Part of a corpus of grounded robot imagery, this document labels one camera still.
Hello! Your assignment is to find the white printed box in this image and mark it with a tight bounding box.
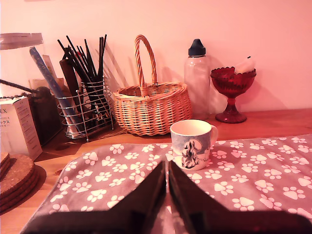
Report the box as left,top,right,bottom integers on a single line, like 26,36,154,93
0,97,43,161

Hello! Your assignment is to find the illustrated ceramic mug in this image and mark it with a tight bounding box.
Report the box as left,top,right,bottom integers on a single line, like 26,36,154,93
170,118,219,171

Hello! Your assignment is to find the grey flat panel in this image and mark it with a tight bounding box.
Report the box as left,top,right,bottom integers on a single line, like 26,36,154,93
0,33,44,51

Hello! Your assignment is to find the small cork coaster stack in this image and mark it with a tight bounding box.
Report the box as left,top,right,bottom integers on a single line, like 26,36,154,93
0,152,12,181

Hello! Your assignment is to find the wicker basket with handle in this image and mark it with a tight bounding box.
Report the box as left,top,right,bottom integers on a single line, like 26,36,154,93
113,34,193,137

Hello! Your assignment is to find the black chopstick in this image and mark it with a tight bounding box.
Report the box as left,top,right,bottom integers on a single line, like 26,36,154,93
65,35,95,81
57,39,85,82
97,37,103,78
97,34,107,78
84,38,98,82

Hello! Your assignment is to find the large cork coaster stack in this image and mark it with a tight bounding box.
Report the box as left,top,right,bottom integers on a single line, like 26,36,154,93
0,154,40,213

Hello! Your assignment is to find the brown wooden handle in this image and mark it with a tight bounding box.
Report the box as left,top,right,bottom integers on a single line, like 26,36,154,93
59,59,82,103

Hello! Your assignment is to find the red glass goblet bowl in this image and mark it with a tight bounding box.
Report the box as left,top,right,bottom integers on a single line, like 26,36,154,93
210,66,257,124

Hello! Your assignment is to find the black cable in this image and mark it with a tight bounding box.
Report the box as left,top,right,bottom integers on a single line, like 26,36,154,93
0,79,51,97

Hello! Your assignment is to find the blue wrapped stick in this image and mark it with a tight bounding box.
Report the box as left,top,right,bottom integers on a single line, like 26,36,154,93
29,47,81,134

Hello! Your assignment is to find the white candle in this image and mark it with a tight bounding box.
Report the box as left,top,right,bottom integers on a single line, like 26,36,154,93
234,56,256,74

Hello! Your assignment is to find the clear bottle with dark cap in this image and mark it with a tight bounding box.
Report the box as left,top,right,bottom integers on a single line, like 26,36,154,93
184,38,211,120

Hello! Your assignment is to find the wire utensil rack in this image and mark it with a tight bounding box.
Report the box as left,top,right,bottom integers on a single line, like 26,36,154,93
55,75,117,142

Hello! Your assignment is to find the paw print cloth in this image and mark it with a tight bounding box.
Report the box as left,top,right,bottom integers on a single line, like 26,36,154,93
20,134,312,234

